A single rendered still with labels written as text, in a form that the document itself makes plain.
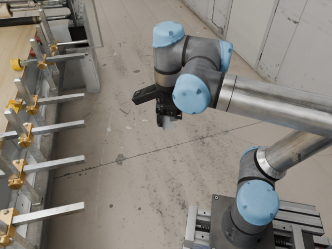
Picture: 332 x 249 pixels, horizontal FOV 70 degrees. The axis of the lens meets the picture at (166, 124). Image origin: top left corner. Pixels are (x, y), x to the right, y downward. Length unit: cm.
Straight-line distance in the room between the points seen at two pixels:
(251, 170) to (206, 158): 156
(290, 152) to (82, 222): 174
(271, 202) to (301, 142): 19
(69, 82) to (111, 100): 57
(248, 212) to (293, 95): 39
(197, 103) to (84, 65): 255
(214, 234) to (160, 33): 69
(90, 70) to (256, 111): 263
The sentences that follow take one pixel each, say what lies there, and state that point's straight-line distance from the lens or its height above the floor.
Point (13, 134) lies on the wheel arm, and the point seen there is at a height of 96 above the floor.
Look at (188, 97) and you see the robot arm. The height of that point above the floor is 163.
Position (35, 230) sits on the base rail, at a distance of 144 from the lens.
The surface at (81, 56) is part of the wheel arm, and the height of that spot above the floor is 95.
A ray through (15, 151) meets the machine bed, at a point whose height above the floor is 67.
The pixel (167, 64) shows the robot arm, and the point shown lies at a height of 159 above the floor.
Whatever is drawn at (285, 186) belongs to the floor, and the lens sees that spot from 243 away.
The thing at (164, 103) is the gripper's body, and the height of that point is 145.
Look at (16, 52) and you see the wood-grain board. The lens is 241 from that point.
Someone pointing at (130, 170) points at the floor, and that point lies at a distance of 229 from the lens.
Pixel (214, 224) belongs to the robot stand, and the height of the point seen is 104.
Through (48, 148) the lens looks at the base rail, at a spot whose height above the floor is 70.
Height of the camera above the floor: 191
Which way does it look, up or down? 47 degrees down
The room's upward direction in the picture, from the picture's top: straight up
